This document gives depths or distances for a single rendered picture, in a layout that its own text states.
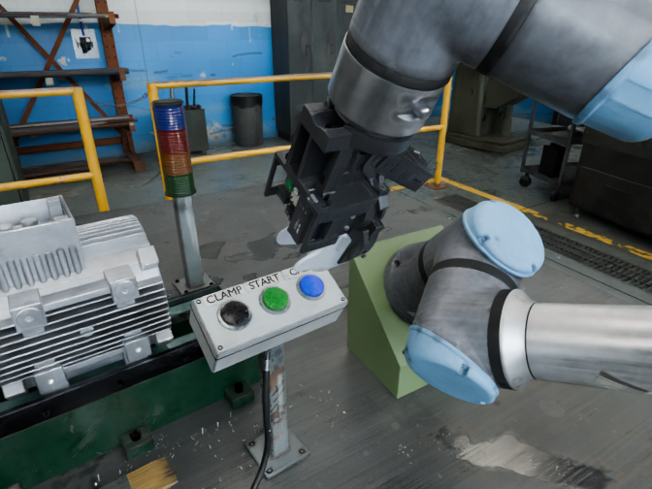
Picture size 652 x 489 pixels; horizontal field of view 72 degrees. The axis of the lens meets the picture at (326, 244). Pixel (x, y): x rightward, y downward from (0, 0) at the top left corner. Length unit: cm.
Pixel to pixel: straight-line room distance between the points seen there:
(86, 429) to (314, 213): 50
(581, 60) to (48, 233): 54
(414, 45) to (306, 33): 560
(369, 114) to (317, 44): 564
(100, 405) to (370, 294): 42
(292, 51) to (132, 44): 176
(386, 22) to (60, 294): 48
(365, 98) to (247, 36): 577
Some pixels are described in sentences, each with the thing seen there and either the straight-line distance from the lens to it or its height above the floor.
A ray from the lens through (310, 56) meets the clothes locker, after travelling 592.
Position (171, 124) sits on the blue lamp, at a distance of 94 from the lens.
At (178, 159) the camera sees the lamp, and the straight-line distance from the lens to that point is 96.
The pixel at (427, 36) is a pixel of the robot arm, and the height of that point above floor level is 134.
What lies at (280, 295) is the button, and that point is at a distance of 52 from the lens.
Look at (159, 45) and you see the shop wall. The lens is 577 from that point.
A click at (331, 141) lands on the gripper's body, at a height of 128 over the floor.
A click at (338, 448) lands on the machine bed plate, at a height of 80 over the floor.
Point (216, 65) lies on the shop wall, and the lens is 594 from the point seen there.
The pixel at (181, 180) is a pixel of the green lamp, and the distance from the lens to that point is 97.
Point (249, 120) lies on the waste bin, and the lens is 569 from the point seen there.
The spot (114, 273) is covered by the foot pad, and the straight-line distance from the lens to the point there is 61.
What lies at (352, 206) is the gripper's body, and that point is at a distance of 36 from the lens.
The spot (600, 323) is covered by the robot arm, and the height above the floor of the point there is 109.
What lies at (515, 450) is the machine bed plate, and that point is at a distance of 76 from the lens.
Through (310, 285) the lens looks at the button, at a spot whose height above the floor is 107.
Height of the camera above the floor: 135
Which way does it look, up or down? 26 degrees down
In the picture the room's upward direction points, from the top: straight up
